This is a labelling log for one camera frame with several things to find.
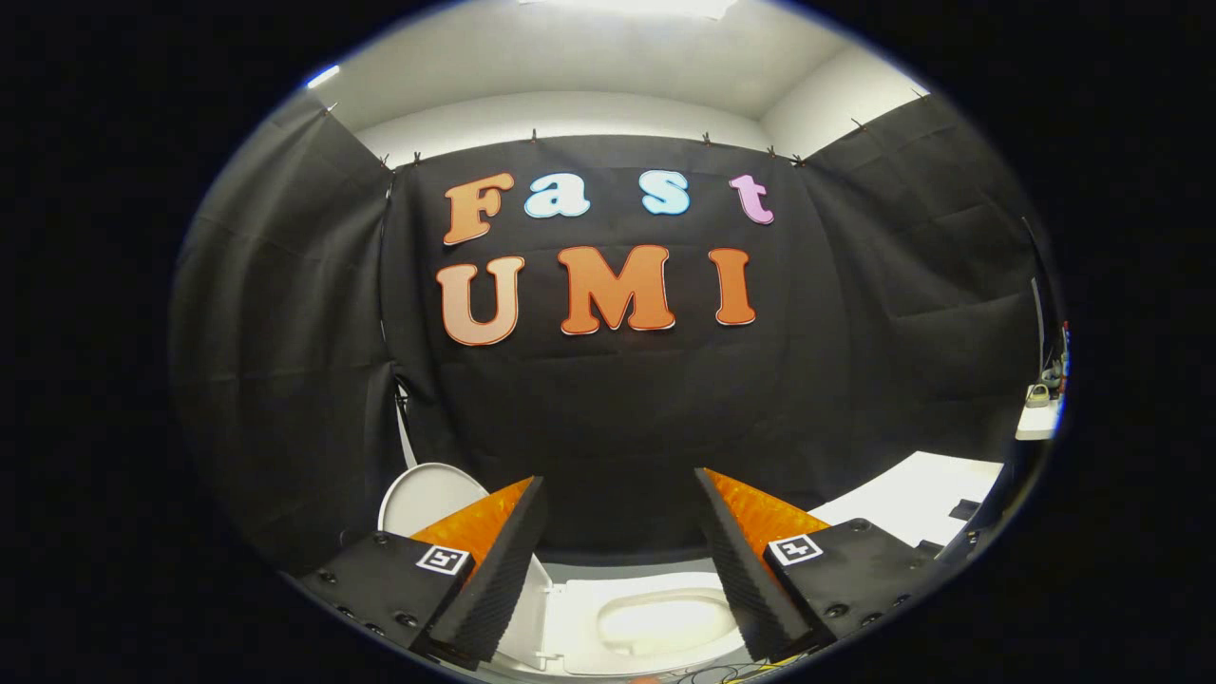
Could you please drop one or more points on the white drawer cabinet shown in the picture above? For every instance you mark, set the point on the white drawer cabinet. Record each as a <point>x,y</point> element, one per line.
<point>912,494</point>

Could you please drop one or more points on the white toilet lid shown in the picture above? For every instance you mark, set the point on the white toilet lid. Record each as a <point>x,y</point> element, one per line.
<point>427,494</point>

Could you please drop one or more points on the ceiling light panel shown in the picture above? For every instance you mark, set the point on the ceiling light panel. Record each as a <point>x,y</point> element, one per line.
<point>627,6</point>

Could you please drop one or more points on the white toilet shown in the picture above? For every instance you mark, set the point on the white toilet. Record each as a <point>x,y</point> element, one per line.
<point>579,617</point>

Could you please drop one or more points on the white side table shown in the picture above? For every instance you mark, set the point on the white side table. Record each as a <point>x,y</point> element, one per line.
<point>1035,423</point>

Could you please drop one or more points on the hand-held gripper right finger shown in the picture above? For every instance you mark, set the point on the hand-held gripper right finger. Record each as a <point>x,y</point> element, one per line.
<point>750,579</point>

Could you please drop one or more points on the black backdrop cloth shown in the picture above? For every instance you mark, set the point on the black backdrop cloth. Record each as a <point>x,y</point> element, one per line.
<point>617,408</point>

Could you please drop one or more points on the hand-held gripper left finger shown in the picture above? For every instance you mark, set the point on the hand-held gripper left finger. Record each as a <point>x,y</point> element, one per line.
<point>508,570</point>

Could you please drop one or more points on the small grey object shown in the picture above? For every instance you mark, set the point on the small grey object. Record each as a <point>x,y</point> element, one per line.
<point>1037,397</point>

